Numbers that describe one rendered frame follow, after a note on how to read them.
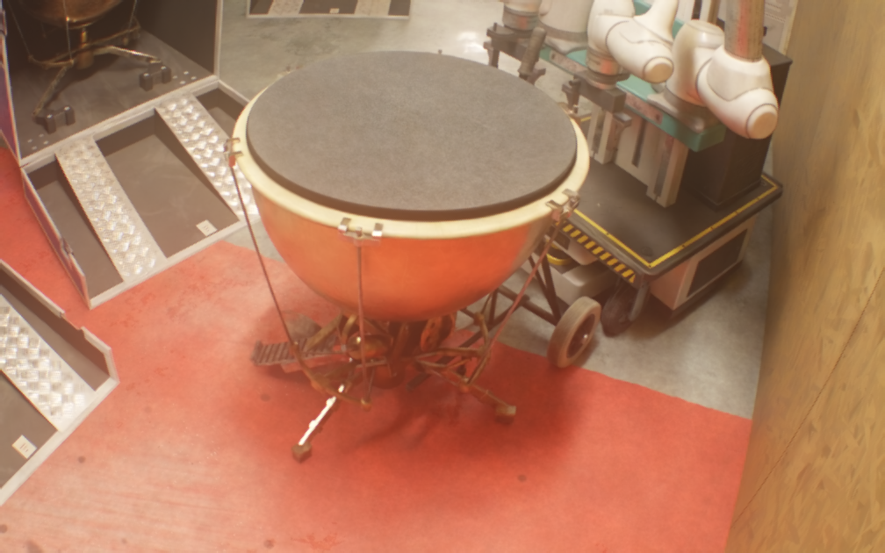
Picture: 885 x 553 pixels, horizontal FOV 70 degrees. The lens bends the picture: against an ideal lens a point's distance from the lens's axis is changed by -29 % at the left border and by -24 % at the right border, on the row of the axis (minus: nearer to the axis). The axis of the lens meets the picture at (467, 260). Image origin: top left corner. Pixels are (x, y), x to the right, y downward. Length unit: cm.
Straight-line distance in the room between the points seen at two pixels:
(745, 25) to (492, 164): 70
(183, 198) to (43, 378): 99
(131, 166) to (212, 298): 85
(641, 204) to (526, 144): 89
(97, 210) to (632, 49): 183
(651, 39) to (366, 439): 116
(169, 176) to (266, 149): 146
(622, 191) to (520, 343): 53
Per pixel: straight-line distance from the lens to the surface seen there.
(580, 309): 215
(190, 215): 270
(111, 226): 264
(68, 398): 214
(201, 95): 326
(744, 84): 180
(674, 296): 240
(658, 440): 216
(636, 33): 166
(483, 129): 158
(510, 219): 138
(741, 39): 178
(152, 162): 302
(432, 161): 146
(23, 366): 223
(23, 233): 287
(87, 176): 284
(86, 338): 216
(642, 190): 246
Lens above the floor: 156
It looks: 38 degrees down
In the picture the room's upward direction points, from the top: 9 degrees clockwise
